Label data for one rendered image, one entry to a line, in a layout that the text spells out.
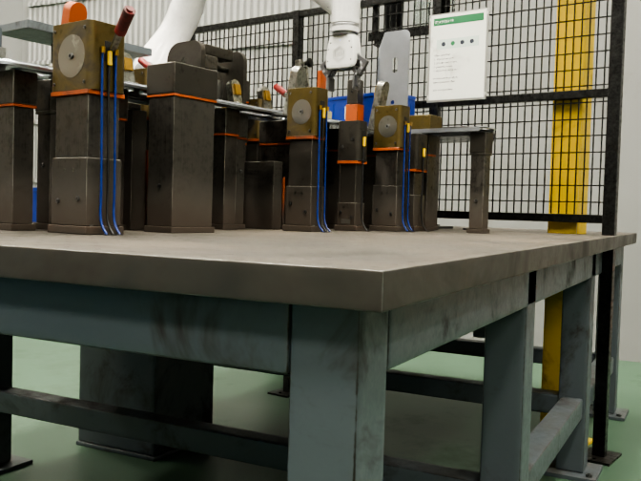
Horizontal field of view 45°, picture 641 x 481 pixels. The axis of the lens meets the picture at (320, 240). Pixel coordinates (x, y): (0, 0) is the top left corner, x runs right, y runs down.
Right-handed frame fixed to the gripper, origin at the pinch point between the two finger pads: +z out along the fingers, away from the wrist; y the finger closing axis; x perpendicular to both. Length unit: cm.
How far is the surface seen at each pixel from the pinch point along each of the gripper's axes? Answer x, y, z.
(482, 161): 13.4, 39.6, 21.6
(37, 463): -60, -61, 112
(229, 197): -55, 6, 34
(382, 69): 26.6, -2.8, -10.0
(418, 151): 4.9, 23.6, 19.0
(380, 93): -7.3, 17.6, 3.8
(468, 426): 61, 17, 112
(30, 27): -88, -26, -3
